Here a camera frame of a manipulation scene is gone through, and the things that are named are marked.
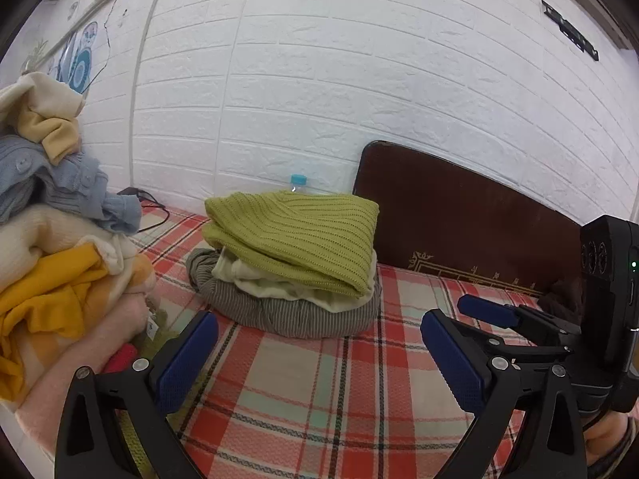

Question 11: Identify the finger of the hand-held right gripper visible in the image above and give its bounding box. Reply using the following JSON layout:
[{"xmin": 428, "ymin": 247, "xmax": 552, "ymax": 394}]
[
  {"xmin": 458, "ymin": 293, "xmax": 582, "ymax": 347},
  {"xmin": 479, "ymin": 332, "xmax": 572, "ymax": 366}
]

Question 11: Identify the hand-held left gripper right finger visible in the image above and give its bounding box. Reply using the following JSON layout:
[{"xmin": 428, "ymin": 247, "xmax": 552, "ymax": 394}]
[{"xmin": 420, "ymin": 309, "xmax": 589, "ymax": 479}]

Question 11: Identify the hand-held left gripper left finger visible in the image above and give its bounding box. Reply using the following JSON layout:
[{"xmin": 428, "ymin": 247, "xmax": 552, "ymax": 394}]
[{"xmin": 54, "ymin": 311, "xmax": 219, "ymax": 479}]

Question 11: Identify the green knit sweater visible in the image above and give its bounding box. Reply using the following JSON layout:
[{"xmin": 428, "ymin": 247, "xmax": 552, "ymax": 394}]
[{"xmin": 202, "ymin": 190, "xmax": 380, "ymax": 299}]

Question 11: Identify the person's right forearm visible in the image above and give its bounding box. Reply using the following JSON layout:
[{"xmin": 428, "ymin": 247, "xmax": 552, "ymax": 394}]
[{"xmin": 584, "ymin": 409, "xmax": 639, "ymax": 479}]

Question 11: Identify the olive green cloth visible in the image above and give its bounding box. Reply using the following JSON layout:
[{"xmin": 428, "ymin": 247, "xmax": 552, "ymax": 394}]
[{"xmin": 117, "ymin": 327, "xmax": 205, "ymax": 479}]

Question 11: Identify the dark brown fuzzy cloth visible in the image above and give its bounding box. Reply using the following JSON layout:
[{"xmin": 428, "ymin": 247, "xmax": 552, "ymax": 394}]
[{"xmin": 538, "ymin": 277, "xmax": 585, "ymax": 323}]

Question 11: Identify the red cloth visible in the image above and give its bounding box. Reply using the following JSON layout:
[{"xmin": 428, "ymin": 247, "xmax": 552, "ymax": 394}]
[{"xmin": 105, "ymin": 343, "xmax": 138, "ymax": 374}]

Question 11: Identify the grey striped garment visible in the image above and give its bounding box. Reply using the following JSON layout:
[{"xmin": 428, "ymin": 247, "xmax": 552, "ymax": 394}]
[{"xmin": 186, "ymin": 248, "xmax": 383, "ymax": 337}]

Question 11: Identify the dark brown headboard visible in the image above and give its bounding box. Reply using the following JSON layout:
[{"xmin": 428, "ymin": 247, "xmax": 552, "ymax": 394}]
[{"xmin": 352, "ymin": 141, "xmax": 585, "ymax": 297}]

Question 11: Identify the red plaid blanket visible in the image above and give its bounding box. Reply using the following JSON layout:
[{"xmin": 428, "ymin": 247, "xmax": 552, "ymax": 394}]
[{"xmin": 127, "ymin": 204, "xmax": 590, "ymax": 479}]

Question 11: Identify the mustard yellow garment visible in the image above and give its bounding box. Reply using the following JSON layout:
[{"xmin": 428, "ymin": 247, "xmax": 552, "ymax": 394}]
[{"xmin": 0, "ymin": 243, "xmax": 111, "ymax": 402}]

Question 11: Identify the cream fleece garment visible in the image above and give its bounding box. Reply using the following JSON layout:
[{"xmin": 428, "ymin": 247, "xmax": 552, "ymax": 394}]
[{"xmin": 0, "ymin": 204, "xmax": 138, "ymax": 300}]

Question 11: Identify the blue-capped plastic bottle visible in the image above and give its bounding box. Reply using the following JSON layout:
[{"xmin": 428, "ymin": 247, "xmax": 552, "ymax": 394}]
[{"xmin": 288, "ymin": 174, "xmax": 320, "ymax": 195}]

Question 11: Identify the grey-blue knit cardigan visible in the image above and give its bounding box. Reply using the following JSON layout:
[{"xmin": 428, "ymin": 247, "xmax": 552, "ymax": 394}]
[{"xmin": 0, "ymin": 136, "xmax": 143, "ymax": 234}]

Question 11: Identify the pale yellow garment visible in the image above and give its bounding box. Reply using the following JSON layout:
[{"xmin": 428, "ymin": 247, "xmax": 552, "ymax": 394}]
[{"xmin": 17, "ymin": 105, "xmax": 83, "ymax": 165}]

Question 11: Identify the cream knit sweater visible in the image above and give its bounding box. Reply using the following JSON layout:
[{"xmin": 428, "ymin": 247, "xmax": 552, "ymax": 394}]
[{"xmin": 0, "ymin": 71, "xmax": 85, "ymax": 135}]

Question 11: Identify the black charger cable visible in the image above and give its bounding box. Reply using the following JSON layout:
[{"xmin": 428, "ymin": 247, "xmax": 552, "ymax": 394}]
[{"xmin": 117, "ymin": 187, "xmax": 171, "ymax": 234}]

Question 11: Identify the black wall bracket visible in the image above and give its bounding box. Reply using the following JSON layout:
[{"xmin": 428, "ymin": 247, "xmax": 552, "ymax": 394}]
[{"xmin": 542, "ymin": 1, "xmax": 600, "ymax": 61}]

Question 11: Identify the white wall conduit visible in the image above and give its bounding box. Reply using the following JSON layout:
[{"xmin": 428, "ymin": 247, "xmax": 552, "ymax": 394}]
[{"xmin": 127, "ymin": 0, "xmax": 175, "ymax": 190}]

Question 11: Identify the cartoon wall sticker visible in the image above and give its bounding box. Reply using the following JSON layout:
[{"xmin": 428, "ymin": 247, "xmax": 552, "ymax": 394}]
[{"xmin": 20, "ymin": 20, "xmax": 101, "ymax": 95}]

